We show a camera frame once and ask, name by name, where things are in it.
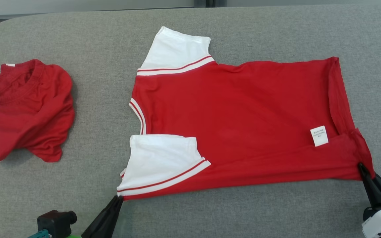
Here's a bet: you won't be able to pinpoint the red shirt with white sleeves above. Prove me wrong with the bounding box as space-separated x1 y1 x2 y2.
117 26 375 201

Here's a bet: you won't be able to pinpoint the red shorts with white stripe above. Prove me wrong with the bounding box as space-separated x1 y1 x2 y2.
0 59 75 164

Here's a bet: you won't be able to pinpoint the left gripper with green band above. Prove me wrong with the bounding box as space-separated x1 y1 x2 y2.
65 195 124 238

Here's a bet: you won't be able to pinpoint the teal cable connector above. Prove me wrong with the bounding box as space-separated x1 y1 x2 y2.
28 229 53 238

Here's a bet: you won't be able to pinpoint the grey double partition post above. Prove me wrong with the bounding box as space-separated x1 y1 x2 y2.
194 0 227 8

